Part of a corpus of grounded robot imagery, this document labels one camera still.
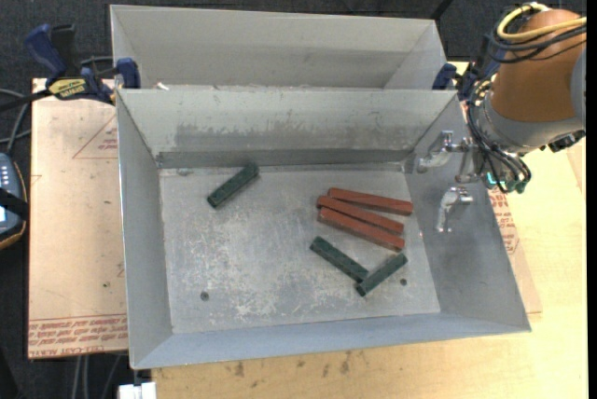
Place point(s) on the brown cardboard board, red print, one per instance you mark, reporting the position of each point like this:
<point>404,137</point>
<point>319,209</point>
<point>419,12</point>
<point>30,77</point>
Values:
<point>74,220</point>

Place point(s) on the black cylinder on white bracket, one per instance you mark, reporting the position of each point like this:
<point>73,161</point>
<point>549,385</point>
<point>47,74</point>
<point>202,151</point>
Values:
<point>566,141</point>

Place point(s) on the red-brown flat block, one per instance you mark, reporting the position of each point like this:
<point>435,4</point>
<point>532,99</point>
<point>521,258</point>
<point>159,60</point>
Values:
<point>370,200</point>
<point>359,214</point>
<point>361,230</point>

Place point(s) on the grey metal bin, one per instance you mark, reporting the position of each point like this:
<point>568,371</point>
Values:
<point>289,257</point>

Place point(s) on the dark green flat block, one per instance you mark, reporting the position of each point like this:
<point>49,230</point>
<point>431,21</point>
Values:
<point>382,274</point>
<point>339,258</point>
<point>233,185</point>

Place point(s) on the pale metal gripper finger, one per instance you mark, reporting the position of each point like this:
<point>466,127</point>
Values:
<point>448,201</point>
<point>434,161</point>

